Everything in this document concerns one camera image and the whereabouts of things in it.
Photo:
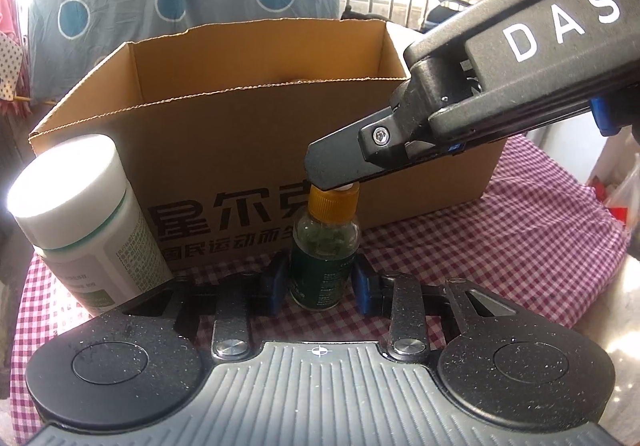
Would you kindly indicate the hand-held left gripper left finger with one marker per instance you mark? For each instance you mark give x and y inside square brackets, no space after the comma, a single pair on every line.
[272,286]

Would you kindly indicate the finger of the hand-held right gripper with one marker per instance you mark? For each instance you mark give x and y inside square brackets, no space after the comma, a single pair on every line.
[345,156]
[457,147]

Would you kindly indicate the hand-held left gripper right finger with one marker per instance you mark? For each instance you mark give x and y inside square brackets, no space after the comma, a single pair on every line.
[362,288]

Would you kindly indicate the green glass dropper bottle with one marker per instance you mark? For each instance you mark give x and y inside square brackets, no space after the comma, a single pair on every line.
[325,266]

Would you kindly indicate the brown cardboard box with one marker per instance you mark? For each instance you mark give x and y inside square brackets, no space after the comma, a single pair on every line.
[200,151]

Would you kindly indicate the red checkered tablecloth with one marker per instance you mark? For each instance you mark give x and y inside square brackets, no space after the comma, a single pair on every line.
[475,251]

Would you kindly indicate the white plastic bag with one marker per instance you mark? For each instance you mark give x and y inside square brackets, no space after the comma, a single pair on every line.
[615,196]

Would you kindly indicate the white pill bottle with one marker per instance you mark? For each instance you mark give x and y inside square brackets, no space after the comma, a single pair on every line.
[85,226]

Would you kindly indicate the yellow pole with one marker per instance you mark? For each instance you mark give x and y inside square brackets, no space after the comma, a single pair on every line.
[35,100]

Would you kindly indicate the white polka dot cloth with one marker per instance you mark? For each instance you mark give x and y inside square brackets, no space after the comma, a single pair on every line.
[10,71]

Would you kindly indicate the pink hanging clothes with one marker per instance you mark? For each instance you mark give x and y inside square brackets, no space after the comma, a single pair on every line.
[7,11]

